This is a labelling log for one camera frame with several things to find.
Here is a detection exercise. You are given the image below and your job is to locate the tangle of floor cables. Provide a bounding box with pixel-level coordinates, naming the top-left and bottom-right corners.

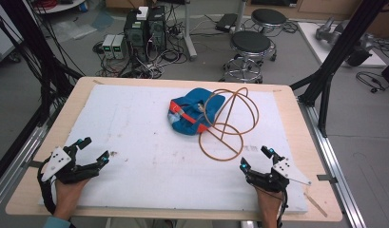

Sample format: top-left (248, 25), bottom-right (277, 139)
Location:
top-left (92, 18), bottom-right (190, 80)

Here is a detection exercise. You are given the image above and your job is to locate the person's right hand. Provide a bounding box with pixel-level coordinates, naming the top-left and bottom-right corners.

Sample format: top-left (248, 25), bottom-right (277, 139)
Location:
top-left (254, 185), bottom-right (284, 228)

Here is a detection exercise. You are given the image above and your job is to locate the thin wooden strip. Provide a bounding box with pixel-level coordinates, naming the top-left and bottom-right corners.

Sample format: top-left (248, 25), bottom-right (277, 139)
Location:
top-left (303, 192), bottom-right (329, 219)

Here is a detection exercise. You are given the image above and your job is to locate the wooden table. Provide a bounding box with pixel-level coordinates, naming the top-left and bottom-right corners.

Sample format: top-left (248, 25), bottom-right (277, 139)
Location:
top-left (5, 76), bottom-right (343, 222)

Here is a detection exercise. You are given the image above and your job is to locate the white platform board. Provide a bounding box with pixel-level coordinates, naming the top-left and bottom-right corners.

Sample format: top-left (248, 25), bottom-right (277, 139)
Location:
top-left (297, 21), bottom-right (388, 68)

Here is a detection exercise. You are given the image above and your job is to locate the black metal frame stand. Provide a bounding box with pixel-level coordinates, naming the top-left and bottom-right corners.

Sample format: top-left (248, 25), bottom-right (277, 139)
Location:
top-left (0, 0), bottom-right (86, 189)
top-left (289, 0), bottom-right (389, 138)

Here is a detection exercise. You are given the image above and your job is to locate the black flat power adapter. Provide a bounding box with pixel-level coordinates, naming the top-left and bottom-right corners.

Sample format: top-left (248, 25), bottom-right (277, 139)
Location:
top-left (214, 12), bottom-right (239, 33)

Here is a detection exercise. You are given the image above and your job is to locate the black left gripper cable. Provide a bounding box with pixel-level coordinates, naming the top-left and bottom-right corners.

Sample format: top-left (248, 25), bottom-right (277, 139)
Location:
top-left (36, 162), bottom-right (58, 216)

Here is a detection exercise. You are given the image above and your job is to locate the clear plastic sheet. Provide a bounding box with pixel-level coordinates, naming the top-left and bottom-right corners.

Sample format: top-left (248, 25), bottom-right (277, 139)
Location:
top-left (51, 11), bottom-right (115, 42)

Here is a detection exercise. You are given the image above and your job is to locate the white round table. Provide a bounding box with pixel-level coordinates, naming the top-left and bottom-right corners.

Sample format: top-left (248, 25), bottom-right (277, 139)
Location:
top-left (32, 0), bottom-right (88, 15)

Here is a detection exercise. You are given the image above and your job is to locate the small white box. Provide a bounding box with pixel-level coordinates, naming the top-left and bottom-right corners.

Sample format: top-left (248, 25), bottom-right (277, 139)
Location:
top-left (136, 6), bottom-right (149, 21)

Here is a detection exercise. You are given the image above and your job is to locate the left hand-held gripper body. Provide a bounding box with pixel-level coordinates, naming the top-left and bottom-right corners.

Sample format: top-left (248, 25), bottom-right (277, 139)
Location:
top-left (39, 143), bottom-right (102, 185)

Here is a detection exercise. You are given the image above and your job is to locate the brown rubber tube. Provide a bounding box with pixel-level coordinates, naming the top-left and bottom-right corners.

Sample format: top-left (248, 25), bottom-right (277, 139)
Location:
top-left (198, 86), bottom-right (261, 162)

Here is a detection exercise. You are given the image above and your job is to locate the person's left hand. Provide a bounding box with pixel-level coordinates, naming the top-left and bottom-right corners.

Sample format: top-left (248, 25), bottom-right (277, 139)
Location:
top-left (53, 178), bottom-right (91, 220)

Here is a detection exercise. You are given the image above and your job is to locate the grey metal desk leg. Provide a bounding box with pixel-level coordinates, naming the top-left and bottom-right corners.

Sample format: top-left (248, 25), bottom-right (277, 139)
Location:
top-left (182, 0), bottom-right (199, 62)

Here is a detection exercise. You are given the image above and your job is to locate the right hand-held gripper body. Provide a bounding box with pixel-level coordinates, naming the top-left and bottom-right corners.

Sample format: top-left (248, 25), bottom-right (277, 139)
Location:
top-left (245, 157), bottom-right (313, 194)

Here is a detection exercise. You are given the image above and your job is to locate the grey bench power supply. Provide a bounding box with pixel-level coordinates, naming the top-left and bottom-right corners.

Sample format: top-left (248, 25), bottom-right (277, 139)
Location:
top-left (112, 34), bottom-right (126, 60)
top-left (101, 33), bottom-right (116, 60)

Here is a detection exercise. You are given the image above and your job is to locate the blue cloth bag orange trim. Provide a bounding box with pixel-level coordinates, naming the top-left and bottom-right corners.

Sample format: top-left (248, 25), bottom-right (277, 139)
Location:
top-left (166, 87), bottom-right (226, 137)

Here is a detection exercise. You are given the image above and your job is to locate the aluminium rail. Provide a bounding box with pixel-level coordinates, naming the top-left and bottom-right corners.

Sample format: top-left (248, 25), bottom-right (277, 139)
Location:
top-left (297, 100), bottom-right (368, 228)
top-left (0, 123), bottom-right (49, 214)

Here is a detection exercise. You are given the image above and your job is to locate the black computer tower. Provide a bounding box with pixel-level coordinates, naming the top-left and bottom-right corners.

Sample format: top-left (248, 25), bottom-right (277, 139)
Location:
top-left (123, 10), bottom-right (149, 62)
top-left (146, 6), bottom-right (168, 52)

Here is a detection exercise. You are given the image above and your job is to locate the white foam board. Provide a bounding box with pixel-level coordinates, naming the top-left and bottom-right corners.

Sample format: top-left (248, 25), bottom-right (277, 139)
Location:
top-left (38, 84), bottom-right (309, 214)

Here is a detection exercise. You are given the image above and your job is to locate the black round stool chrome base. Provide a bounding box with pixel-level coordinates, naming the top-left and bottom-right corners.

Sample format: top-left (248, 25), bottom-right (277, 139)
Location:
top-left (221, 29), bottom-right (278, 85)
top-left (250, 8), bottom-right (289, 36)

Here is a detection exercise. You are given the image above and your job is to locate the black cable on floor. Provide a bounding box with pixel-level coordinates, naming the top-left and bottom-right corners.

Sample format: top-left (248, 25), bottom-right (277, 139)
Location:
top-left (355, 70), bottom-right (387, 95)

